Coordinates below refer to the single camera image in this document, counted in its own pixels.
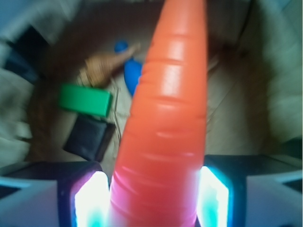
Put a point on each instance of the brown spiral seashell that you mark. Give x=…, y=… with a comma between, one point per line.
x=99, y=67

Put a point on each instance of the green rectangular block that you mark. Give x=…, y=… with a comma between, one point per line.
x=85, y=100

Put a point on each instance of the black square cushion block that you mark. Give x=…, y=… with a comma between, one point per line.
x=89, y=138

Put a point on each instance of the blue plastic toy bottle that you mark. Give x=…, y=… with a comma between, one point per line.
x=132, y=68

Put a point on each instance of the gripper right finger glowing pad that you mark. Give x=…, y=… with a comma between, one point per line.
x=250, y=191

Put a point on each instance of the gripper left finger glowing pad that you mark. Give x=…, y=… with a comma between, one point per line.
x=53, y=194

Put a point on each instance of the orange plastic toy carrot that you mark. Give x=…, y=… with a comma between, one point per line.
x=155, y=182

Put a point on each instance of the brown paper lined bin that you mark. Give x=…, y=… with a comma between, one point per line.
x=254, y=70

